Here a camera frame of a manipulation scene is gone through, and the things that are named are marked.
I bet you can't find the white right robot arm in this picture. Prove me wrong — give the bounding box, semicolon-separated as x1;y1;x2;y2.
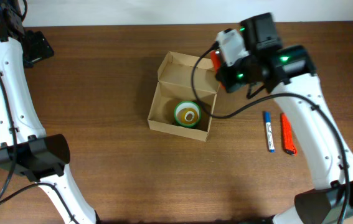
212;13;353;223

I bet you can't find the orange black stapler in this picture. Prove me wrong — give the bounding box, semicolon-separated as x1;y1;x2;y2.
210;49;225;89

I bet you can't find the orange utility knife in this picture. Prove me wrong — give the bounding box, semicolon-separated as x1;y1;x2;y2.
281;113;298;156

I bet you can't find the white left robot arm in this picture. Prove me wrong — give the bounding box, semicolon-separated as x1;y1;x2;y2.
0;0;100;224

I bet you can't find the brown cardboard box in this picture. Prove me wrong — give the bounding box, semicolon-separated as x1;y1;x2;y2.
148;52;219;141

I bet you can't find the green tape roll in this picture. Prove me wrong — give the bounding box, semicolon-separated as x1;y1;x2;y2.
174;101;202;128

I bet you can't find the blue white marker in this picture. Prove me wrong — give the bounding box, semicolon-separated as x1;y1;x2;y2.
263;111;275;153

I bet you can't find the small yellow tape roll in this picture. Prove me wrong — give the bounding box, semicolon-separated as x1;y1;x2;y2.
178;108;199;125

